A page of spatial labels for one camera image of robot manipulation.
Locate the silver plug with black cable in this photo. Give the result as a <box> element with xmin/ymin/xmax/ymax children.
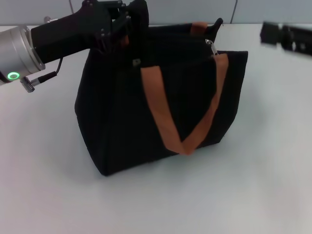
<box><xmin>20</xmin><ymin>57</ymin><xmax>63</xmax><ymax>93</ymax></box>

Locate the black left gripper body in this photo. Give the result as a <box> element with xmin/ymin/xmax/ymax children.
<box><xmin>30</xmin><ymin>0</ymin><xmax>115</xmax><ymax>64</ymax></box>

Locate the black food bag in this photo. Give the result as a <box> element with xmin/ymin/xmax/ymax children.
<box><xmin>74</xmin><ymin>0</ymin><xmax>249</xmax><ymax>176</ymax></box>

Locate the silver zipper pull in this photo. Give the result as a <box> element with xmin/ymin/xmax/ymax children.
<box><xmin>204</xmin><ymin>38</ymin><xmax>219</xmax><ymax>58</ymax></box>

